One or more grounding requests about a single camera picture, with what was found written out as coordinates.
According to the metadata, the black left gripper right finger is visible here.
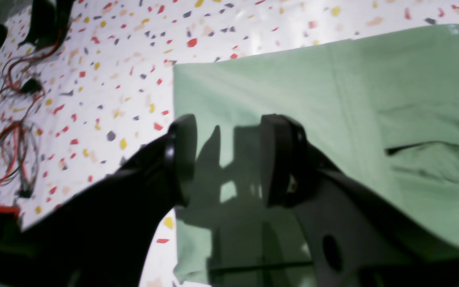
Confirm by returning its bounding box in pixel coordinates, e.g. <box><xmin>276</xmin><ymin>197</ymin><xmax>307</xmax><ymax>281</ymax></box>
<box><xmin>260</xmin><ymin>114</ymin><xmax>459</xmax><ymax>287</ymax></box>

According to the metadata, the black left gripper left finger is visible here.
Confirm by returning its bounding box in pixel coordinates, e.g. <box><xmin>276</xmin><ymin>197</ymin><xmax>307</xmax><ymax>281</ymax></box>
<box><xmin>0</xmin><ymin>114</ymin><xmax>197</xmax><ymax>287</ymax></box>

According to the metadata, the light green T-shirt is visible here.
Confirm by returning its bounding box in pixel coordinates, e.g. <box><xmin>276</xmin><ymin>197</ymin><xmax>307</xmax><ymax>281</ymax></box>
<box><xmin>173</xmin><ymin>24</ymin><xmax>459</xmax><ymax>287</ymax></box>

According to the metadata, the black curved shell piece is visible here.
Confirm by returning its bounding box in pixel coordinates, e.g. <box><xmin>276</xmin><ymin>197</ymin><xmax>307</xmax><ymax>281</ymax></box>
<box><xmin>18</xmin><ymin>0</ymin><xmax>74</xmax><ymax>49</ymax></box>

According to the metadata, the red and black wire bundle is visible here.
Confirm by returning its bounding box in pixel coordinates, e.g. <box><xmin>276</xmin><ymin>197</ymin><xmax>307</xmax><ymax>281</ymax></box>
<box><xmin>0</xmin><ymin>28</ymin><xmax>67</xmax><ymax>200</ymax></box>

